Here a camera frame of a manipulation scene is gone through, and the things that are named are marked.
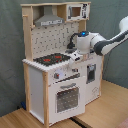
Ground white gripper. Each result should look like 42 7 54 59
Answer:
69 52 88 69

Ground red stove knob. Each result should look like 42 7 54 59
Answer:
54 73 60 79
72 68 79 74

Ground toy oven door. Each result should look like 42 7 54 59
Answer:
49 77 86 124

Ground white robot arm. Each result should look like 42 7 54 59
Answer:
67 16 128 67

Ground wooden toy kitchen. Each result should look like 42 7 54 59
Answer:
22 2 103 127

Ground grey toy sink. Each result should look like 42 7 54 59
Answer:
65 48 77 54

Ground black toy faucet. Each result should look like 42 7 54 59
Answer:
67 33 79 49

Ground black stovetop red burners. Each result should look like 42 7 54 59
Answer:
34 53 70 66

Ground toy microwave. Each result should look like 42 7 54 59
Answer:
67 3 90 21

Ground grey range hood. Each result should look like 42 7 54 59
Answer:
35 5 64 27

